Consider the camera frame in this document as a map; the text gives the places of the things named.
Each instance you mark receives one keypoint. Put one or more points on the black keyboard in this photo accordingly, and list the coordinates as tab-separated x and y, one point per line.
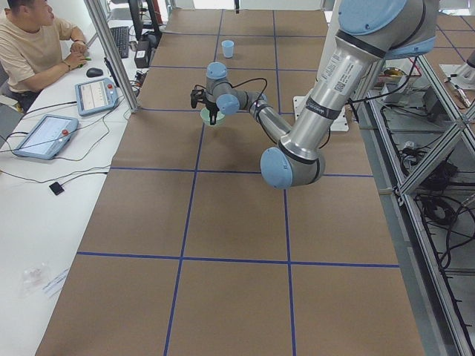
120	36

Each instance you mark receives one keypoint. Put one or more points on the clear plastic bag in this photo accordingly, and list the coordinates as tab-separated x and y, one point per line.
34	278

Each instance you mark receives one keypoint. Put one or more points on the far blue teach pendant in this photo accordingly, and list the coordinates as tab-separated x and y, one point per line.
95	96

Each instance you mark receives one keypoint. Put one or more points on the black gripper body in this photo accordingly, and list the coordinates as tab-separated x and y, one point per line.
211	107

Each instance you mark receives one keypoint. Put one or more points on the blue teach pendant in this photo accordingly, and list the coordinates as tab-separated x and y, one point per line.
48	137
95	96

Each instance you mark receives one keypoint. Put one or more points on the seated person beige shirt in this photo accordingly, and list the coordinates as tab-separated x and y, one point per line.
37	49

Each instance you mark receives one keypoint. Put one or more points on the pale green ceramic bowl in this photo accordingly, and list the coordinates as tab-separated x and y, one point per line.
205	116

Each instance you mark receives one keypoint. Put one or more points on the aluminium frame post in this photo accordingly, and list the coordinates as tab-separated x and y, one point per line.
111	52

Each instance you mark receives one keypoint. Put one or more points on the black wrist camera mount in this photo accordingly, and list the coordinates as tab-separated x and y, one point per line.
197	96

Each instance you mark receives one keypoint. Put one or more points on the green clamp tool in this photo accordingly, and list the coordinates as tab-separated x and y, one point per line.
87	59

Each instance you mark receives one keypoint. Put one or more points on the small black square puck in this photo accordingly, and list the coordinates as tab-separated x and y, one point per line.
56	188

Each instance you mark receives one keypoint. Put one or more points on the black rectangular box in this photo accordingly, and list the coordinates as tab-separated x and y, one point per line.
142	56

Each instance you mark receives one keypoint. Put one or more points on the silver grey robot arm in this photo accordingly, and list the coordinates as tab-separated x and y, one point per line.
402	29

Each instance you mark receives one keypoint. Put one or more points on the dark computer mouse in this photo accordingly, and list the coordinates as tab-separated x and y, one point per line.
93	72

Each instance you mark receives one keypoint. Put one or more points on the near blue teach pendant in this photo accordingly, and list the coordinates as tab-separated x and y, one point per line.
48	137

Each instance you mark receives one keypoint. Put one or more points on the white pedestal column base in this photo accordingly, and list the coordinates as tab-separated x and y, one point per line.
339	115

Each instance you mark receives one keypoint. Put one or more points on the light blue plastic cup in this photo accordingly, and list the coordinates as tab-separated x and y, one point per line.
228	47

